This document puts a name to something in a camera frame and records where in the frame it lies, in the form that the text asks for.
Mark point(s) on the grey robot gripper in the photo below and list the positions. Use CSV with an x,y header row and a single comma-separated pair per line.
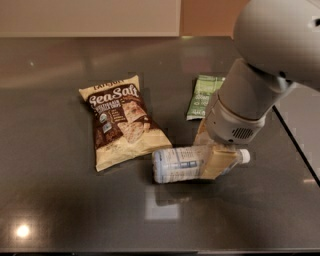
x,y
224,126

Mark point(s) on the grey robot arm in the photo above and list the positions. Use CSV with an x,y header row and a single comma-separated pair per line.
x,y
279,46

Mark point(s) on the green snack bag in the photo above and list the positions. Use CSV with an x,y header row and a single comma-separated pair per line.
x,y
205,86

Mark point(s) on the brown sea salt chip bag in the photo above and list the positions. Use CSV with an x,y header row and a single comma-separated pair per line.
x,y
122,128

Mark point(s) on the grey side table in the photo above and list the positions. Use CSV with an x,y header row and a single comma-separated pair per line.
x,y
300,110

